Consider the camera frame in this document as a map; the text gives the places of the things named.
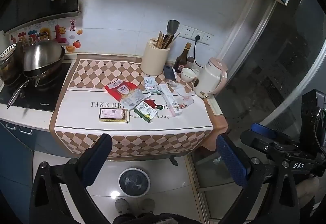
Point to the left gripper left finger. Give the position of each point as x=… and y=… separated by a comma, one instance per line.
x=47, y=202

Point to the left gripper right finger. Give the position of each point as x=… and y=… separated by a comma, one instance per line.
x=280, y=202

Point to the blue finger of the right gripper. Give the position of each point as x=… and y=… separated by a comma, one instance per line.
x=267, y=132

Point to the long white toothpaste box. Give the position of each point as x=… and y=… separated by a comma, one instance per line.
x=168, y=97

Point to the white tissue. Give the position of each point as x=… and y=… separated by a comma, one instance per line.
x=183, y=98

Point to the yellow pink box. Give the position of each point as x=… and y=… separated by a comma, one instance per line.
x=114, y=115

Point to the small red green wrapper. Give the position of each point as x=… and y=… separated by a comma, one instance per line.
x=152, y=104

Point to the green white small box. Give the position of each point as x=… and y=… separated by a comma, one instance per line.
x=145, y=111

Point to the green white sachet packet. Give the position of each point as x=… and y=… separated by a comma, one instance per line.
x=150, y=85

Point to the red clear snack bag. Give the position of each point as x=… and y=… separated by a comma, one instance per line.
x=128, y=94

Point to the white round trash bin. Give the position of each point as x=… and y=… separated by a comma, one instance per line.
x=134, y=182

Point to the left grey slipper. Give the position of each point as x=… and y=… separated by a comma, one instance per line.
x=122, y=206

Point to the grey slipper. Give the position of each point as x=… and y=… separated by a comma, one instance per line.
x=147, y=206
x=122, y=206

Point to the white pink electric kettle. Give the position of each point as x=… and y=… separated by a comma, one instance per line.
x=211, y=79

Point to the blue cabinet doors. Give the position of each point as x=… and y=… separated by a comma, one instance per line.
x=17, y=156

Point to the glass sliding door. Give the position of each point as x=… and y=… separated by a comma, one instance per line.
x=282, y=65

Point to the person black trousers legs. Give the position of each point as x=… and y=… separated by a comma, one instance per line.
x=152, y=218

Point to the white ceramic bowl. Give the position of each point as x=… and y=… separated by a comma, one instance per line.
x=187, y=75

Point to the right grey slipper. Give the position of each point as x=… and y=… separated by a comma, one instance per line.
x=147, y=206

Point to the black floor object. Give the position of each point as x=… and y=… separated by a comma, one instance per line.
x=173, y=160

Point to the dark sauce bottle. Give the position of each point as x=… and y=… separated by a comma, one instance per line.
x=181, y=61

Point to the black induction cooktop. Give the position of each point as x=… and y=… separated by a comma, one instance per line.
x=43, y=97

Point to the checkered table cloth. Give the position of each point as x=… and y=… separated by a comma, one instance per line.
x=75, y=120

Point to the cream utensil holder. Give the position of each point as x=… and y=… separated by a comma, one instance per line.
x=154, y=59

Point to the metal spatula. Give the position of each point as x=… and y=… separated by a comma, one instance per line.
x=172, y=27

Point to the steel wok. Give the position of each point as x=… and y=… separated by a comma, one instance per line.
x=41, y=60

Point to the small pot with lid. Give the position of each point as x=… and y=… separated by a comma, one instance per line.
x=11, y=63

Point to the wall power outlet strip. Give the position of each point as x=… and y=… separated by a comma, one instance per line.
x=191, y=34

